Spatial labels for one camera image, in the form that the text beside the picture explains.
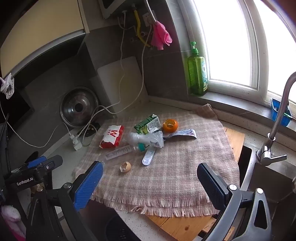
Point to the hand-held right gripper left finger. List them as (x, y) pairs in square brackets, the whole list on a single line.
[(89, 183)]

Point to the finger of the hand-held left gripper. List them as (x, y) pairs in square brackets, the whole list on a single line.
[(52, 163), (37, 161)]

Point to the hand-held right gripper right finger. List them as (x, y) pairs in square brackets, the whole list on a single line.
[(211, 183)]

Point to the broken eggshell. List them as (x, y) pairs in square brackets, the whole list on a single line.
[(126, 166)]

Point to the clear plastic bottle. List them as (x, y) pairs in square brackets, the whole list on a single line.
[(118, 153)]

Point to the red white snack packet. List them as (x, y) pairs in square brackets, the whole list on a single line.
[(112, 136)]

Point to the blue white sachet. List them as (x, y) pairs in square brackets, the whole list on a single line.
[(185, 133)]

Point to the clear plastic strip wrapper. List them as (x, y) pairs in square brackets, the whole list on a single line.
[(148, 157)]

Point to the orange plastic cup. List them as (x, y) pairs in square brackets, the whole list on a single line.
[(174, 127)]

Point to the green white milk carton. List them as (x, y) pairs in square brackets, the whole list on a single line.
[(148, 122)]

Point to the person's left forearm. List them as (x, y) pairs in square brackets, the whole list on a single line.
[(11, 222)]

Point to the white power strip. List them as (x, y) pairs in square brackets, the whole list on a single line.
[(77, 144)]

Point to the pink plaid fringed cloth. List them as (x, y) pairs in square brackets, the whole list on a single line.
[(173, 166)]

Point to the steel sink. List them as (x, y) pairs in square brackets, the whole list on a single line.
[(261, 180)]

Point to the wooden board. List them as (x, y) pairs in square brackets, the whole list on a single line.
[(185, 228)]

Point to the steel pot lid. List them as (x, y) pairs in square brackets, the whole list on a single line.
[(69, 111)]

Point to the white plastic clip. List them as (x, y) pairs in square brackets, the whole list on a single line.
[(8, 85)]

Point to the small blue sponge basket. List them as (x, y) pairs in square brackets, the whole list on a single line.
[(275, 111)]

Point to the white appliance box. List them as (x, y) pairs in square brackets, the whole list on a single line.
[(111, 78)]

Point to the green soap pump bottle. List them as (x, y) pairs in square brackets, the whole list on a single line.
[(196, 74)]

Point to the steel faucet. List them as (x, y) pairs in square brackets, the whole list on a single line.
[(283, 99)]

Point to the pink rag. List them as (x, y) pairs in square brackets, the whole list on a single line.
[(159, 34)]

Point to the white water heater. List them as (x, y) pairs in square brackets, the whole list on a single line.
[(108, 7)]

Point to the cream wall cabinet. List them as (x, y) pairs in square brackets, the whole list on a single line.
[(34, 30)]

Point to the white window frame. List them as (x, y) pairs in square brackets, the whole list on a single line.
[(231, 34)]

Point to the white wall socket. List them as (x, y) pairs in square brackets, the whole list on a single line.
[(148, 18)]

